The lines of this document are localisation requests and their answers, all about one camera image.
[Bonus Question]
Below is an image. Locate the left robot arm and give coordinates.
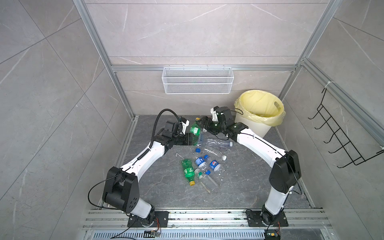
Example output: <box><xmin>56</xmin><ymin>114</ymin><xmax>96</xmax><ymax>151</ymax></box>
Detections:
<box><xmin>102</xmin><ymin>118</ymin><xmax>192</xmax><ymax>221</ymax></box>

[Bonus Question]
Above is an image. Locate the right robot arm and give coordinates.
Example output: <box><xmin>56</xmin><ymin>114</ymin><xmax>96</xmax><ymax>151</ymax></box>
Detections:
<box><xmin>196</xmin><ymin>106</ymin><xmax>302</xmax><ymax>226</ymax></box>

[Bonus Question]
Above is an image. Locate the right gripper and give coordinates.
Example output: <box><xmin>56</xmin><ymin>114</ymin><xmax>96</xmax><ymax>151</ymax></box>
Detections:
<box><xmin>195</xmin><ymin>116</ymin><xmax>227</xmax><ymax>135</ymax></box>

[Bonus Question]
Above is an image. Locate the aluminium front rail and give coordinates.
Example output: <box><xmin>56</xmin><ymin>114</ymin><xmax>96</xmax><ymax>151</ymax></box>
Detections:
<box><xmin>81</xmin><ymin>209</ymin><xmax>337</xmax><ymax>240</ymax></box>

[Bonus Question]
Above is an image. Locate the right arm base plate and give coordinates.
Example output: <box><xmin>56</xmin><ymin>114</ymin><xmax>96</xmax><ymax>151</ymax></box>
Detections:
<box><xmin>245</xmin><ymin>209</ymin><xmax>289</xmax><ymax>227</ymax></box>

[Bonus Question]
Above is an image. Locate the green Sprite bottle yellow cap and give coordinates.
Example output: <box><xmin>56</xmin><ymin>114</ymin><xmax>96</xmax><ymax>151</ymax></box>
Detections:
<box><xmin>182</xmin><ymin>159</ymin><xmax>196</xmax><ymax>186</ymax></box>

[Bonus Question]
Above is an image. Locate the white plastic waste bin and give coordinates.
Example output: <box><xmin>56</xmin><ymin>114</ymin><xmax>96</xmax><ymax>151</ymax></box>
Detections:
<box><xmin>236</xmin><ymin>115</ymin><xmax>271</xmax><ymax>138</ymax></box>

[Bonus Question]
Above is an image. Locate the black wire hook rack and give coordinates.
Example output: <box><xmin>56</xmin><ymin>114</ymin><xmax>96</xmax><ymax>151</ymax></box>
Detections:
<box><xmin>308</xmin><ymin>88</ymin><xmax>384</xmax><ymax>169</ymax></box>

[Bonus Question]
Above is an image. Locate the blue label bottle centre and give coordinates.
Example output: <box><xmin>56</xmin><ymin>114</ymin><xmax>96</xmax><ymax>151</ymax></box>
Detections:
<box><xmin>195</xmin><ymin>157</ymin><xmax>211</xmax><ymax>175</ymax></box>

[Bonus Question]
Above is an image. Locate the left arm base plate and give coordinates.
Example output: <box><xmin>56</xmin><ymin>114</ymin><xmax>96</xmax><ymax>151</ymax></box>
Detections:
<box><xmin>127</xmin><ymin>211</ymin><xmax>170</xmax><ymax>228</ymax></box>

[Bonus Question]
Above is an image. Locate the clear bottle blue cap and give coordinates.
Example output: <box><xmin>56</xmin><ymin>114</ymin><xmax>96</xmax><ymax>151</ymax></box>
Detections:
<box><xmin>195</xmin><ymin>133</ymin><xmax>204</xmax><ymax>152</ymax></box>

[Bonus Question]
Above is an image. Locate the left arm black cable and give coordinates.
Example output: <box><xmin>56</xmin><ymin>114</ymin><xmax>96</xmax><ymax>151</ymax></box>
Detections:
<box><xmin>87</xmin><ymin>108</ymin><xmax>181</xmax><ymax>240</ymax></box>

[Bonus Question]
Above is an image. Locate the yellow bin liner bag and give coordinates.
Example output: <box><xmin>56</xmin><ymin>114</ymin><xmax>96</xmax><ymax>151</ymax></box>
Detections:
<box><xmin>235</xmin><ymin>90</ymin><xmax>286</xmax><ymax>127</ymax></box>

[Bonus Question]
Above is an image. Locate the clear bottle white cap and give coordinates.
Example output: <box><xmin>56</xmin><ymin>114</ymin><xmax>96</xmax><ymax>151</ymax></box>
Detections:
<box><xmin>206</xmin><ymin>138</ymin><xmax>233</xmax><ymax>149</ymax></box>

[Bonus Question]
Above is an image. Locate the clear crushed bottle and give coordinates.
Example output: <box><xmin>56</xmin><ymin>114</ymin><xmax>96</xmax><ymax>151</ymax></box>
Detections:
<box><xmin>203</xmin><ymin>146</ymin><xmax>227</xmax><ymax>162</ymax></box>

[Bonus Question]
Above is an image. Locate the white wire mesh basket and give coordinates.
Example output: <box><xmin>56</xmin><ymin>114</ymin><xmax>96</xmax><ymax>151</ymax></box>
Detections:
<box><xmin>162</xmin><ymin>67</ymin><xmax>234</xmax><ymax>95</ymax></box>

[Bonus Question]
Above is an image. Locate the Pepsi blue label bottle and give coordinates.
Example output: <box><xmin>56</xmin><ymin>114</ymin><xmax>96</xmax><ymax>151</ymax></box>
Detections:
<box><xmin>204</xmin><ymin>155</ymin><xmax>225</xmax><ymax>177</ymax></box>

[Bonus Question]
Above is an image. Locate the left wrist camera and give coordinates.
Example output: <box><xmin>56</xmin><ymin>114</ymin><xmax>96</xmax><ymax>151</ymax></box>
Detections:
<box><xmin>180</xmin><ymin>117</ymin><xmax>190</xmax><ymax>134</ymax></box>

